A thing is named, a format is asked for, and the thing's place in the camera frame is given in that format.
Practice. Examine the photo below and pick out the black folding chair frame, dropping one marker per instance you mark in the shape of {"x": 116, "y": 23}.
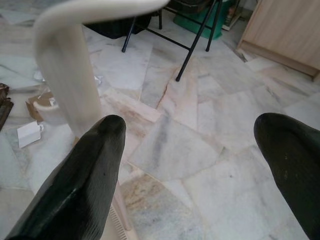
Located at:
{"x": 190, "y": 50}

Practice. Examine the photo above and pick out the green plastic container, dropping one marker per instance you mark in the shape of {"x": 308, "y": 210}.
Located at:
{"x": 187, "y": 21}

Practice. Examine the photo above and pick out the light wooden cabinet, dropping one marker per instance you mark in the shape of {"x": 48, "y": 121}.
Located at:
{"x": 282, "y": 27}

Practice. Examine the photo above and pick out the small white paper box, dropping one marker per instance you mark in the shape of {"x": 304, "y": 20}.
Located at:
{"x": 28, "y": 133}

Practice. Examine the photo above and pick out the dark brown wooden item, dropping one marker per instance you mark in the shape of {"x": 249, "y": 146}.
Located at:
{"x": 5, "y": 110}

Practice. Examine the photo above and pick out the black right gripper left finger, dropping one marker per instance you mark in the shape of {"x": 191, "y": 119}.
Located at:
{"x": 82, "y": 180}

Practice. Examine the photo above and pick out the brown cardboard piece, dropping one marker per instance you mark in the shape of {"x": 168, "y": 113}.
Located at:
{"x": 33, "y": 110}

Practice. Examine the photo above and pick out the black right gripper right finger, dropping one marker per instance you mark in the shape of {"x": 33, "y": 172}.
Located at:
{"x": 292, "y": 155}

